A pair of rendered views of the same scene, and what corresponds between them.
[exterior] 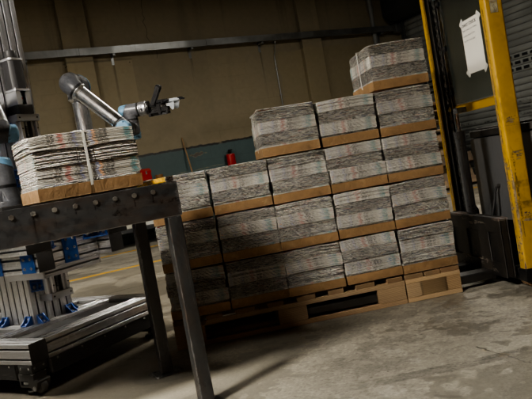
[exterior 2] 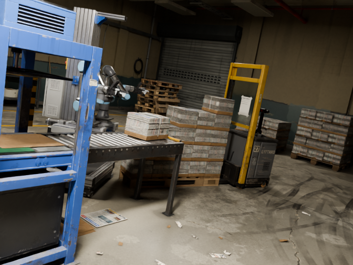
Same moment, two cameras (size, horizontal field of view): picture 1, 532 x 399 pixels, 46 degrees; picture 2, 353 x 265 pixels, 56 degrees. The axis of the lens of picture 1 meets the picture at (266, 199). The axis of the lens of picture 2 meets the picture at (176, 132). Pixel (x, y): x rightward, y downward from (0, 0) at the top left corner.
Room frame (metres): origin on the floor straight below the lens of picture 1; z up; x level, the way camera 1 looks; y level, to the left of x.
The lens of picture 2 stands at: (-0.86, 1.91, 1.43)
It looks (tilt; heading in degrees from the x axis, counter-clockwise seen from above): 9 degrees down; 333
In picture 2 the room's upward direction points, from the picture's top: 10 degrees clockwise
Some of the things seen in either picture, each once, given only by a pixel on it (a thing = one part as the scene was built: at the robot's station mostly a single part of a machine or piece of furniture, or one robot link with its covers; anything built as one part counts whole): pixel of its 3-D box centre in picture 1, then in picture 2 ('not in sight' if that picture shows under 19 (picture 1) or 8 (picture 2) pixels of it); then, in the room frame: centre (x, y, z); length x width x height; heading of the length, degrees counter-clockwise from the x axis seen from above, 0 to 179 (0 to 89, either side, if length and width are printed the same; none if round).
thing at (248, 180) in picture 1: (275, 239); (166, 153); (3.17, -0.01, 0.42); 1.17 x 0.39 x 0.83; 96
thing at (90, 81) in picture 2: not in sight; (80, 160); (1.41, 1.48, 0.77); 0.09 x 0.09 x 1.55; 25
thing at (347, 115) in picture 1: (339, 123); (198, 119); (3.22, -0.44, 0.95); 0.38 x 0.29 x 0.23; 6
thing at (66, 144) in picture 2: not in sight; (62, 143); (1.86, 1.55, 0.78); 0.47 x 0.05 x 0.05; 25
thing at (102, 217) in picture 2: not in sight; (103, 217); (2.10, 1.05, 0.01); 0.37 x 0.28 x 0.01; 115
